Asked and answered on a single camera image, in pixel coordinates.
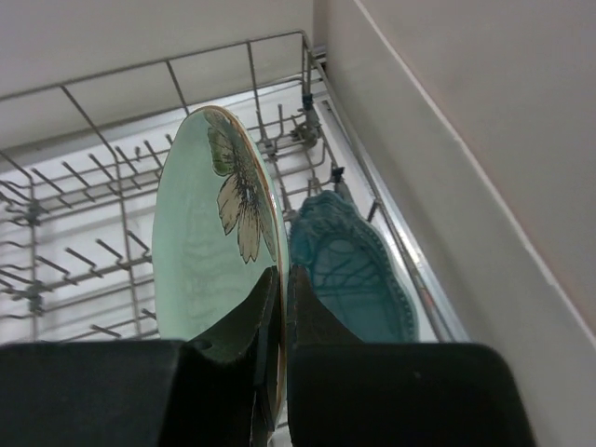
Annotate grey wire dish rack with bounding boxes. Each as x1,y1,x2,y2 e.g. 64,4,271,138
1,31,467,343

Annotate mint green flower plate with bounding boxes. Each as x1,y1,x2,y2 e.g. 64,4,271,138
152,105,291,427

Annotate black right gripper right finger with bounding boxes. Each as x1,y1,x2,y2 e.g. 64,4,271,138
287,266,535,446

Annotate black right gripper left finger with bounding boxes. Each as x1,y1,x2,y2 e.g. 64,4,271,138
1,267,279,446

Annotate teal scalloped plate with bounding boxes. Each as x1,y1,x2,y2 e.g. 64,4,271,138
289,190,420,344

